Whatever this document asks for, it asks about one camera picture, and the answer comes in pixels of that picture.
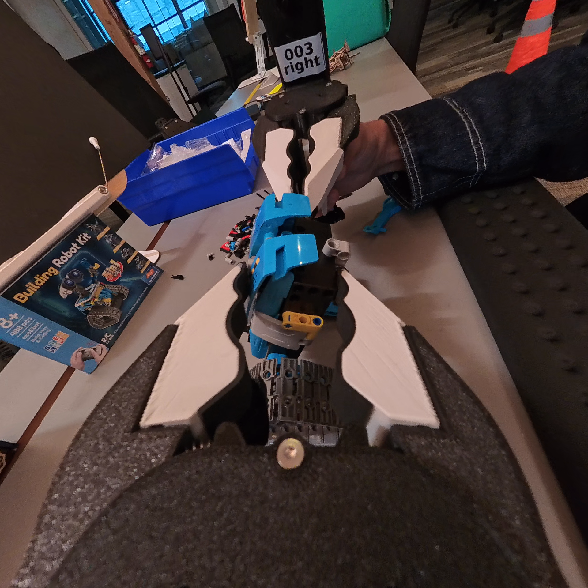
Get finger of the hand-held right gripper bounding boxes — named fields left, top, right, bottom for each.
left=266, top=127, right=297, bottom=197
left=306, top=118, right=346, bottom=210

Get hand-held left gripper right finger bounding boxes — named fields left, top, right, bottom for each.
left=334, top=269, right=439, bottom=446

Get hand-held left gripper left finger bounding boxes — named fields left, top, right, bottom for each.
left=139, top=264, right=251, bottom=430

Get pile of toy building pieces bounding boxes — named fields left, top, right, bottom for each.
left=220, top=213, right=258, bottom=258

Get blue grey tracked toy robot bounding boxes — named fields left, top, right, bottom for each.
left=248, top=193, right=352, bottom=446

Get person's right forearm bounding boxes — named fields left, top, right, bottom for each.
left=379, top=43, right=588, bottom=211

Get grey desk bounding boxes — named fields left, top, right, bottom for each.
left=0, top=37, right=575, bottom=588

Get person's right hand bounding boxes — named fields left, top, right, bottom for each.
left=328, top=119, right=406, bottom=205

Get wooden model kit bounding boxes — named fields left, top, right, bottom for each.
left=328, top=41, right=361, bottom=72

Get blue brick separator tool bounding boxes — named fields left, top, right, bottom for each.
left=363, top=198, right=402, bottom=235

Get blue plastic bin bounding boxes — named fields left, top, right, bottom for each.
left=117, top=108, right=262, bottom=226

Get clear plastic bags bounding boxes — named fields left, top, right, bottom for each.
left=142, top=133, right=244, bottom=177

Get building robot kit booklet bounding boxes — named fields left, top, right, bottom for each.
left=0, top=213, right=164, bottom=375

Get large grid window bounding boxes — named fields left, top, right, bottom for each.
left=115, top=0, right=207, bottom=51

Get black dimpled pad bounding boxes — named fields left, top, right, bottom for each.
left=436, top=179, right=588, bottom=543

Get black backdrop board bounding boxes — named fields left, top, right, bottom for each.
left=0, top=5, right=152, bottom=267

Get orange traffic cone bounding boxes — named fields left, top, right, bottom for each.
left=505, top=0, right=557, bottom=74

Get wooden post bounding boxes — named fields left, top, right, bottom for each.
left=87, top=0, right=171, bottom=106

